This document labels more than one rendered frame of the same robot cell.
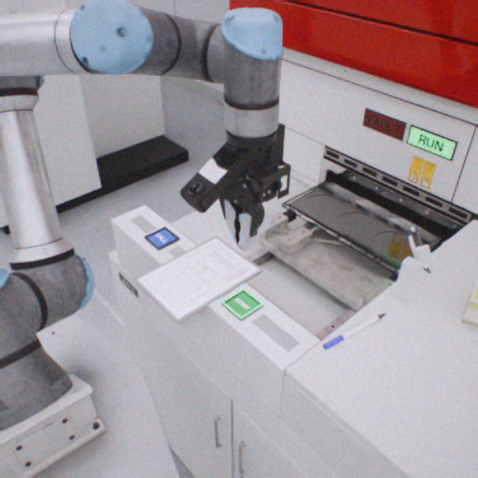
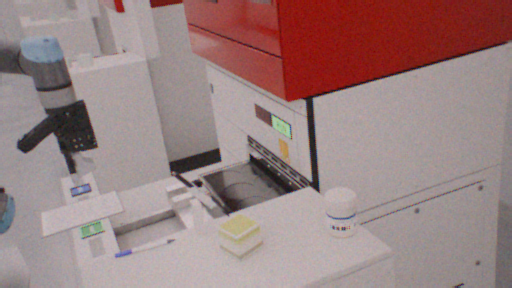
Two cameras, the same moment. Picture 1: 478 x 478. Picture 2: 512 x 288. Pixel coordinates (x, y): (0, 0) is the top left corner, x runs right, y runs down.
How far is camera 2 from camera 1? 0.87 m
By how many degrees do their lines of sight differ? 22
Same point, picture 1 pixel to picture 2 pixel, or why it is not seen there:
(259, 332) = (86, 246)
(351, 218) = (238, 187)
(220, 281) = (92, 216)
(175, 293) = (56, 221)
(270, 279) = (164, 228)
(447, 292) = not seen: hidden behind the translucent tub
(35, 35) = not seen: outside the picture
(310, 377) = (89, 272)
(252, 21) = (27, 42)
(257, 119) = (48, 97)
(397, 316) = (184, 242)
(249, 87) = (37, 78)
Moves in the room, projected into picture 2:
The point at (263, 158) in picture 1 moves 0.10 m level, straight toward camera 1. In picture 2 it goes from (74, 123) to (42, 140)
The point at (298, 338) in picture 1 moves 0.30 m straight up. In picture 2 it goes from (107, 251) to (75, 138)
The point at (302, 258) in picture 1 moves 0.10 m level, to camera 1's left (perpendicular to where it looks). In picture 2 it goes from (184, 211) to (154, 210)
